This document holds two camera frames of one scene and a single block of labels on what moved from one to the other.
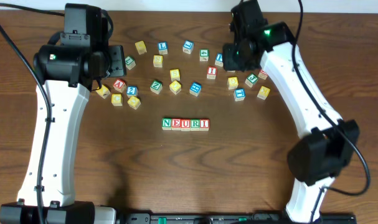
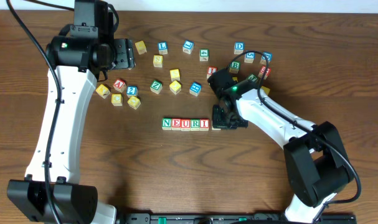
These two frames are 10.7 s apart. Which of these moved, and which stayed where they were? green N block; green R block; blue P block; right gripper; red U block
Moved: blue P block; right gripper
Stayed: green N block; green R block; red U block
